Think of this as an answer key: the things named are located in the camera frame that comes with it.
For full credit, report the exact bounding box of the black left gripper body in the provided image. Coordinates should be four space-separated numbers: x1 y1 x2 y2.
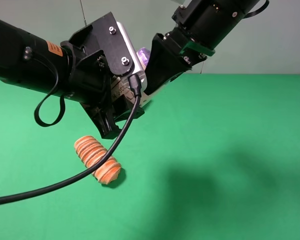
59 12 132 109

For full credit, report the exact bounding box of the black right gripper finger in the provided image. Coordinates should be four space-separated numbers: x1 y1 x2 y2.
144 37 190 95

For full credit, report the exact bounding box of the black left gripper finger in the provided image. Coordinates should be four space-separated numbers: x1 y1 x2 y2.
80 99 121 139
113 89 136 123

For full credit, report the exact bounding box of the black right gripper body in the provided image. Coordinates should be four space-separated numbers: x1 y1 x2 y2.
153 27 215 69

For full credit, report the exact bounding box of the white purple cylindrical roll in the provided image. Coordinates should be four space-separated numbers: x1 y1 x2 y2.
136 47 151 71

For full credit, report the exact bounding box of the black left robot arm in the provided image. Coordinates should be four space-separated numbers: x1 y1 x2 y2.
0 13 147 139

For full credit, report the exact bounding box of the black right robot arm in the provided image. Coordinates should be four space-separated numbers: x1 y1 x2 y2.
144 0 270 95

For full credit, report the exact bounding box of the orange ridged toy carrot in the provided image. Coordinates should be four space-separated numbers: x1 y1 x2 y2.
74 135 122 185

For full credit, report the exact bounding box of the green table cloth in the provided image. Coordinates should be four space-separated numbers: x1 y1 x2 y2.
0 74 300 240

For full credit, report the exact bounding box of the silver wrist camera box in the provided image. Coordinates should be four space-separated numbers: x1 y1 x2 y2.
112 21 150 107

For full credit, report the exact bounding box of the black camera cable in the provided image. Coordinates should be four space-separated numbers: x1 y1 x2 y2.
0 73 143 207

